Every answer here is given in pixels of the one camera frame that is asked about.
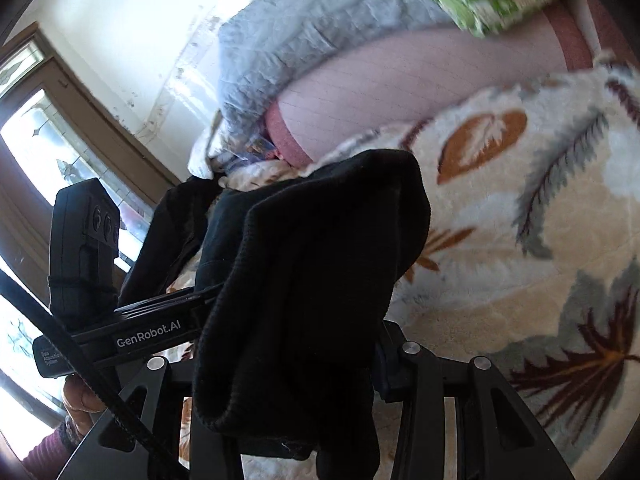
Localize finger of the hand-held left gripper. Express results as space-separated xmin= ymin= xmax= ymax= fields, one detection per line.
xmin=114 ymin=280 xmax=228 ymax=322

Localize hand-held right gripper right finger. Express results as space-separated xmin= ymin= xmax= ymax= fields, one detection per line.
xmin=370 ymin=321 xmax=577 ymax=480

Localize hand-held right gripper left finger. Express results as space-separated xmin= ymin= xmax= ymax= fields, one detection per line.
xmin=55 ymin=357 xmax=211 ymax=480

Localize black pants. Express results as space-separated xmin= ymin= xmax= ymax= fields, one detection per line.
xmin=191 ymin=148 xmax=432 ymax=480

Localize person's left hand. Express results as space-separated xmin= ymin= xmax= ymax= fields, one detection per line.
xmin=61 ymin=374 xmax=110 ymax=431

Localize black garment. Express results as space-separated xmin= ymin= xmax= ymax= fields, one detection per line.
xmin=117 ymin=175 xmax=228 ymax=306

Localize colourful printed packet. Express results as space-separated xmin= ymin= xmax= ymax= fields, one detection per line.
xmin=227 ymin=135 xmax=278 ymax=168

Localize leaf print fleece blanket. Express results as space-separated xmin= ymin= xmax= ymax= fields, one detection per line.
xmin=165 ymin=62 xmax=640 ymax=480

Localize grey quilted blanket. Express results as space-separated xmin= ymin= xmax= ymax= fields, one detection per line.
xmin=187 ymin=0 xmax=463 ymax=178

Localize wooden frame window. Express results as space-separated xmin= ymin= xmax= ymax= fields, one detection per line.
xmin=0 ymin=22 xmax=183 ymax=426

